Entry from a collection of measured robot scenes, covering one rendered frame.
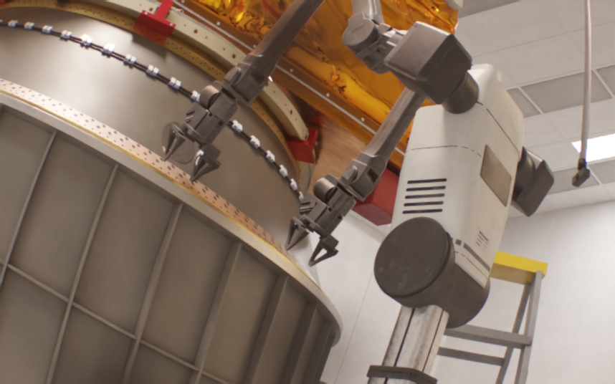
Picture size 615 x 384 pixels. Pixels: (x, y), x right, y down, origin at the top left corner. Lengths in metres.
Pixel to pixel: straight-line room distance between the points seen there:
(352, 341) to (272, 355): 7.75
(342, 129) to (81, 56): 1.02
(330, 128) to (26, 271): 1.34
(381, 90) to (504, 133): 1.12
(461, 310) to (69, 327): 0.86
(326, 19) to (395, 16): 0.33
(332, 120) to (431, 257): 1.22
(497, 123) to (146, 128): 0.85
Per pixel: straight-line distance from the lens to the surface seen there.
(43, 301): 1.63
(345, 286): 9.67
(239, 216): 1.89
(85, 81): 1.88
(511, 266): 2.48
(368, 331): 9.93
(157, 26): 2.12
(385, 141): 2.00
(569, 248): 10.26
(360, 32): 1.49
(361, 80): 2.54
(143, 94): 1.92
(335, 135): 2.56
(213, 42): 2.17
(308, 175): 2.70
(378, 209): 2.61
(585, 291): 9.77
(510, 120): 1.56
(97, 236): 1.67
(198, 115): 1.75
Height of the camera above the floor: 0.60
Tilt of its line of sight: 23 degrees up
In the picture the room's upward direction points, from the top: 18 degrees clockwise
